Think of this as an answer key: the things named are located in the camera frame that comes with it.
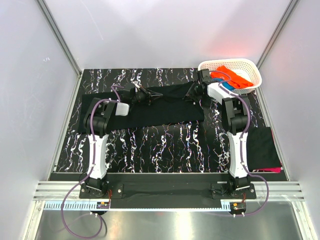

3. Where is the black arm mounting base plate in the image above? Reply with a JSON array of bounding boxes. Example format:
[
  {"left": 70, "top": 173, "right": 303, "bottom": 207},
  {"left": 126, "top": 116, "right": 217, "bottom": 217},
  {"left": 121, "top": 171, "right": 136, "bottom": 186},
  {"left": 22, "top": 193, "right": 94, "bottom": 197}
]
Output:
[{"left": 79, "top": 173, "right": 256, "bottom": 211}]

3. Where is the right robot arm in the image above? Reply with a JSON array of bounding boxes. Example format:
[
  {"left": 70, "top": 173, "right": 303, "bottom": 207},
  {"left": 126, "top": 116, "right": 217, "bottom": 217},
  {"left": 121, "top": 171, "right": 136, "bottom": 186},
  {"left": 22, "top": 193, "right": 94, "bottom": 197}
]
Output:
[{"left": 183, "top": 69, "right": 251, "bottom": 199}]

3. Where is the white plastic laundry basket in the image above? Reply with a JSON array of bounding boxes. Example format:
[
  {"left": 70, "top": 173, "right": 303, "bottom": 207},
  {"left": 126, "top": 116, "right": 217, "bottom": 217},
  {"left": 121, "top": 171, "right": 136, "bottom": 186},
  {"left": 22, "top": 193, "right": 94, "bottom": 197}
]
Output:
[{"left": 197, "top": 58, "right": 262, "bottom": 95}]

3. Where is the aluminium frame post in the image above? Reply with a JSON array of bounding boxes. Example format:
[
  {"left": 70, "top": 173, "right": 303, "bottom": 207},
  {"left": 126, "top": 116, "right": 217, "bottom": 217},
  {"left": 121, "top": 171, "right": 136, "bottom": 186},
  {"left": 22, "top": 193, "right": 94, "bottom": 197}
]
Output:
[
  {"left": 256, "top": 0, "right": 300, "bottom": 69},
  {"left": 35, "top": 0, "right": 82, "bottom": 76}
]

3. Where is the blue t shirt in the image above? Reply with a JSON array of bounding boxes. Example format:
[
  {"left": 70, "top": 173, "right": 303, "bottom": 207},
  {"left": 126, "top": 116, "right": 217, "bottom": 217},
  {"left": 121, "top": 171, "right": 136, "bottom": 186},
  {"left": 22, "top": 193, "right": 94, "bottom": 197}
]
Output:
[{"left": 212, "top": 78, "right": 235, "bottom": 91}]

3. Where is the right aluminium frame post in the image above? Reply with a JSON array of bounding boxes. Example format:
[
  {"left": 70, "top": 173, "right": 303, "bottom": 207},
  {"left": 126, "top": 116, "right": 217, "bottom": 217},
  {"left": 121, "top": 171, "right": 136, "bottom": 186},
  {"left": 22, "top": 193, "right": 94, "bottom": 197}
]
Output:
[{"left": 256, "top": 0, "right": 300, "bottom": 69}]

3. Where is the folded magenta t shirt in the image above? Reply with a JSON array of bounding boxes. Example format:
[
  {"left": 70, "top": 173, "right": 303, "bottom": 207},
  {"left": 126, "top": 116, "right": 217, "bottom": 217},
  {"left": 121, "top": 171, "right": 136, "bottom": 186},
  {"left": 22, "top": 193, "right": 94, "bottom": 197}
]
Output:
[{"left": 251, "top": 167, "right": 283, "bottom": 174}]

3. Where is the folded black t shirt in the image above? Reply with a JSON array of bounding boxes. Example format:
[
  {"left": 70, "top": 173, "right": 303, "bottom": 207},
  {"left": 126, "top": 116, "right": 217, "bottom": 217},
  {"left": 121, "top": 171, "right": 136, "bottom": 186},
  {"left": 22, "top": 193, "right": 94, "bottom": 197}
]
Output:
[{"left": 246, "top": 127, "right": 282, "bottom": 171}]

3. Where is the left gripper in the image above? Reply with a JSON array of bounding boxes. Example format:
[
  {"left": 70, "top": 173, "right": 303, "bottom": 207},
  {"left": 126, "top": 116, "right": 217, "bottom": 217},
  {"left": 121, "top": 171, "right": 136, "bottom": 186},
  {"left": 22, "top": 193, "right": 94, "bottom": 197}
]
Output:
[{"left": 131, "top": 86, "right": 162, "bottom": 106}]

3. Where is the orange t shirt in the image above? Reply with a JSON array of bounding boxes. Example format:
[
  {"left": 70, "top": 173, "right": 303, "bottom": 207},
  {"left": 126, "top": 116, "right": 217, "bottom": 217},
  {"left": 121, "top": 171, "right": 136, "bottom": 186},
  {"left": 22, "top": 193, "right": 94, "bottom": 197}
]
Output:
[{"left": 210, "top": 65, "right": 254, "bottom": 90}]

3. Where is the black polo shirt blue logo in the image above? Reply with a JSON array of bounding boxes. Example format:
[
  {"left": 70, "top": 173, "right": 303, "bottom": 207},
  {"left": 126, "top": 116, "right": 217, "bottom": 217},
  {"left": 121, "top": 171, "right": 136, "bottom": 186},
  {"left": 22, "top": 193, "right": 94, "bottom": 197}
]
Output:
[{"left": 77, "top": 81, "right": 205, "bottom": 137}]

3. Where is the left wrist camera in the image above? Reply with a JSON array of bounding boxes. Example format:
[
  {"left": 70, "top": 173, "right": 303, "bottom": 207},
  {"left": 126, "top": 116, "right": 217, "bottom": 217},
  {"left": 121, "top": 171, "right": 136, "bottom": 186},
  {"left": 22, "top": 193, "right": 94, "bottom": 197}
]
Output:
[{"left": 132, "top": 81, "right": 141, "bottom": 89}]

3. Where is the aluminium front rail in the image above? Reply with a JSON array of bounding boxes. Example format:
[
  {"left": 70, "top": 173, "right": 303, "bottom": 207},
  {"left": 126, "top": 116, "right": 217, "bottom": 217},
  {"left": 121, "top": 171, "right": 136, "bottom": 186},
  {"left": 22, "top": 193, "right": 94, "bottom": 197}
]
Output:
[{"left": 34, "top": 181, "right": 304, "bottom": 202}]

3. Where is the left aluminium frame post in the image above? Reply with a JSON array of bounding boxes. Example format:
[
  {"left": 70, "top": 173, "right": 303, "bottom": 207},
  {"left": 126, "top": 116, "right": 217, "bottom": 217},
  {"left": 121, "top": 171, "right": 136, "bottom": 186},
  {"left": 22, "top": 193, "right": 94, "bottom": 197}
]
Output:
[{"left": 35, "top": 0, "right": 82, "bottom": 76}]

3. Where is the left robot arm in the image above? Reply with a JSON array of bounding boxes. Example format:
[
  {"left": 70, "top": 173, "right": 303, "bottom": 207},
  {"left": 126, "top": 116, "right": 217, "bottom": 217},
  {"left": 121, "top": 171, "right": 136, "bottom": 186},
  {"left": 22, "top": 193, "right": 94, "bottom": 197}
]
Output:
[{"left": 79, "top": 83, "right": 164, "bottom": 198}]

